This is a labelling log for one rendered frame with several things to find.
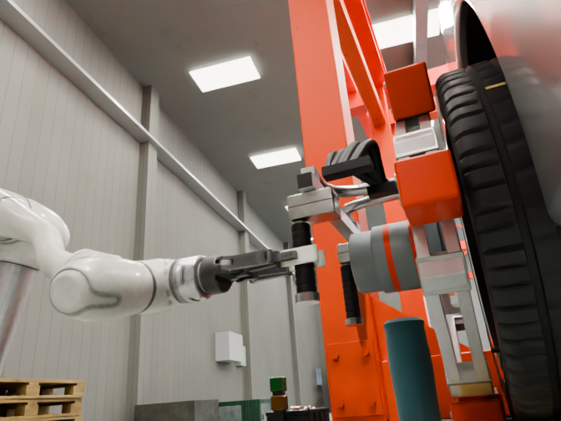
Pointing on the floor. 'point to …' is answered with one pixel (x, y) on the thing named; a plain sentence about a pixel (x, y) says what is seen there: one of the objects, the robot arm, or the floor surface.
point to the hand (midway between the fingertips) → (303, 258)
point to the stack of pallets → (40, 399)
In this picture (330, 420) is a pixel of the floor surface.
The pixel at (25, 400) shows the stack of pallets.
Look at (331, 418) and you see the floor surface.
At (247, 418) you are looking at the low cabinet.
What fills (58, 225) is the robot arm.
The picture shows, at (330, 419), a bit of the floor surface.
